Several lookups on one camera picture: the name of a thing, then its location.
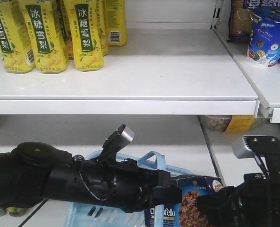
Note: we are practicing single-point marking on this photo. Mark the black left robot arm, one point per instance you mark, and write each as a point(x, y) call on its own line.
point(34, 171)

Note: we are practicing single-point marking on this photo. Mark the yellow pear drink bottle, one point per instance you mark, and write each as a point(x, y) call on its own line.
point(87, 50)
point(115, 22)
point(15, 47)
point(42, 22)

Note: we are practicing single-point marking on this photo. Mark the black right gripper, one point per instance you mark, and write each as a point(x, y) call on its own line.
point(255, 203)

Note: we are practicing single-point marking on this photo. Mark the yellow pear drink bottle left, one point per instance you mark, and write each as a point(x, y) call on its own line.
point(15, 47)

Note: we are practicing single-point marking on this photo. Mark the yellow pear bottle behind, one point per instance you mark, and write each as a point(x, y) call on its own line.
point(65, 27)

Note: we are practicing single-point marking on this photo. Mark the yellow pear drink bottle middle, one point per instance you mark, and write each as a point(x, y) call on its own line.
point(42, 22)

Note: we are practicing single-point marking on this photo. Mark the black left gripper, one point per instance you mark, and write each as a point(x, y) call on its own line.
point(128, 187)

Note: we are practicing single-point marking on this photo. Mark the light blue shopping basket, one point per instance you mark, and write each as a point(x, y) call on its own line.
point(89, 215)

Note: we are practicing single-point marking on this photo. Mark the right white shelf boards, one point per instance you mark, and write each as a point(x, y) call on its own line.
point(266, 84)

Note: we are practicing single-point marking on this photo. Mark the yellow pear drink bottle right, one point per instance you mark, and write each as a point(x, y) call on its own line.
point(87, 50)

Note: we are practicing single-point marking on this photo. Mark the yellow pear drink bottle rear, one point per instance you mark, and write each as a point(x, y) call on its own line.
point(115, 22)

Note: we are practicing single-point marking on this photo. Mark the green label bottle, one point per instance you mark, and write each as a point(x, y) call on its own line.
point(13, 211)

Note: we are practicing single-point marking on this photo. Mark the blue mini cookie tub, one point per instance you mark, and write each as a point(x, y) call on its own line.
point(264, 42)

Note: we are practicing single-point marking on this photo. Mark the brown cracker package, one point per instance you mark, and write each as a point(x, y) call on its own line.
point(240, 21)

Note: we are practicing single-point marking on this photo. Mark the dark blue Chocofello cookie box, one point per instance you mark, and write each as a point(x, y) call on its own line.
point(186, 213)

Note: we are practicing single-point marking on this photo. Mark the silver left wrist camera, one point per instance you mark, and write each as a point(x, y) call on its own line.
point(120, 138)

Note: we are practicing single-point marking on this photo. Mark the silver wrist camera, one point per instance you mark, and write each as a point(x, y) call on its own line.
point(120, 138)
point(264, 149)

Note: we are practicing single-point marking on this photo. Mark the white store shelf unit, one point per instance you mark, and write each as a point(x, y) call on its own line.
point(172, 69)

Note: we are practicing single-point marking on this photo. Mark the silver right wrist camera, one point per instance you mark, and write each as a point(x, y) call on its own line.
point(264, 149)

